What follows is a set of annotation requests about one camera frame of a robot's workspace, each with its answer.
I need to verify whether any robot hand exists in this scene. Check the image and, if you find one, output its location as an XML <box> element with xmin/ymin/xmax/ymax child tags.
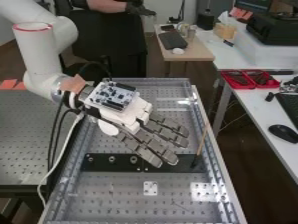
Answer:
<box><xmin>82</xmin><ymin>79</ymin><xmax>192</xmax><ymax>169</ymax></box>

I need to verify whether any thin dark drill bit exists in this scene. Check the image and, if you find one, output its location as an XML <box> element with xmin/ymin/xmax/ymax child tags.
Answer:
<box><xmin>172</xmin><ymin>201</ymin><xmax>195</xmax><ymax>212</ymax></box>

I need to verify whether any black plate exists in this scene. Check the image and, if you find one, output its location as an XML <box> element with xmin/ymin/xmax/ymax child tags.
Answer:
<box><xmin>80</xmin><ymin>152</ymin><xmax>208</xmax><ymax>174</ymax></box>

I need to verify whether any thin stick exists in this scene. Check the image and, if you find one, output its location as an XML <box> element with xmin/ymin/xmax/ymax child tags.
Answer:
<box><xmin>191</xmin><ymin>123</ymin><xmax>213</xmax><ymax>169</ymax></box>

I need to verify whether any person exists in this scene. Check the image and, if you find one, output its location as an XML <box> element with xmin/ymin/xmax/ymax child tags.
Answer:
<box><xmin>66</xmin><ymin>0</ymin><xmax>159</xmax><ymax>80</ymax></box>

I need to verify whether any black keyboard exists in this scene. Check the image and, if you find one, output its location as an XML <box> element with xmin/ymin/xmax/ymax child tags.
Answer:
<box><xmin>158</xmin><ymin>30</ymin><xmax>189</xmax><ymax>51</ymax></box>
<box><xmin>275</xmin><ymin>92</ymin><xmax>298</xmax><ymax>132</ymax></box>

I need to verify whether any wooden desk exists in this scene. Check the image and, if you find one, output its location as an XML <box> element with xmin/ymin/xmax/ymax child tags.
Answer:
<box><xmin>154</xmin><ymin>23</ymin><xmax>217</xmax><ymax>78</ymax></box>

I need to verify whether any small white box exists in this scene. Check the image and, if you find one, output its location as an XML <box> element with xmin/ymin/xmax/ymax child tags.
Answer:
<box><xmin>143</xmin><ymin>180</ymin><xmax>160</xmax><ymax>197</ymax></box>

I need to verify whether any black phone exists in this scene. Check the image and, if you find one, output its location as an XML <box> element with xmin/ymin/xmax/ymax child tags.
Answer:
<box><xmin>160</xmin><ymin>24</ymin><xmax>177</xmax><ymax>32</ymax></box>

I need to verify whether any metal cup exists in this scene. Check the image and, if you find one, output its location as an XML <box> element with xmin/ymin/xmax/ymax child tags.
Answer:
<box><xmin>187</xmin><ymin>27</ymin><xmax>199</xmax><ymax>40</ymax></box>

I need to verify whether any red tray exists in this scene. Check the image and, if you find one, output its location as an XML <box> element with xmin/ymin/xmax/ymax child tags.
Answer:
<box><xmin>220</xmin><ymin>69</ymin><xmax>259</xmax><ymax>91</ymax></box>
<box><xmin>247</xmin><ymin>69</ymin><xmax>283</xmax><ymax>90</ymax></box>

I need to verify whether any clear box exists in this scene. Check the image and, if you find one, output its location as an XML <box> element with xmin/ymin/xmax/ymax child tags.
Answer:
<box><xmin>38</xmin><ymin>77</ymin><xmax>249</xmax><ymax>224</ymax></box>

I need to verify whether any white desk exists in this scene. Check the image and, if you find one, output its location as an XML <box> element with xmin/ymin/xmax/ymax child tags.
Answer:
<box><xmin>195</xmin><ymin>25</ymin><xmax>298</xmax><ymax>72</ymax></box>
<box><xmin>212</xmin><ymin>73</ymin><xmax>298</xmax><ymax>185</ymax></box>

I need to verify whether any cardboard box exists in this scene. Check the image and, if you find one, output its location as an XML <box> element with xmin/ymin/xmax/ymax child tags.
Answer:
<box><xmin>213</xmin><ymin>21</ymin><xmax>239</xmax><ymax>42</ymax></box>

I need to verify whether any small black device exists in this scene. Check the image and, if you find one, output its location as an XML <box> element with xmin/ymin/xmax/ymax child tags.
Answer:
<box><xmin>264</xmin><ymin>91</ymin><xmax>277</xmax><ymax>103</ymax></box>

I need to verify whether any black mouse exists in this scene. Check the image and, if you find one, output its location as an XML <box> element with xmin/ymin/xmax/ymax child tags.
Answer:
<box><xmin>268</xmin><ymin>123</ymin><xmax>298</xmax><ymax>145</ymax></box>

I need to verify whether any black printer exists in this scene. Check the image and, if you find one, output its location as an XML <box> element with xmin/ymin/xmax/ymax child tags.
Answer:
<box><xmin>245</xmin><ymin>11</ymin><xmax>298</xmax><ymax>46</ymax></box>

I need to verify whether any black cable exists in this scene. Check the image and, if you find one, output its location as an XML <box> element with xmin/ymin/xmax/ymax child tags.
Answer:
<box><xmin>46</xmin><ymin>99</ymin><xmax>82</xmax><ymax>188</ymax></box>
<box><xmin>78</xmin><ymin>56</ymin><xmax>114</xmax><ymax>83</ymax></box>

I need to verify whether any white cable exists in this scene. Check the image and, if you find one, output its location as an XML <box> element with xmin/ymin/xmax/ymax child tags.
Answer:
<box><xmin>36</xmin><ymin>113</ymin><xmax>87</xmax><ymax>209</ymax></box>

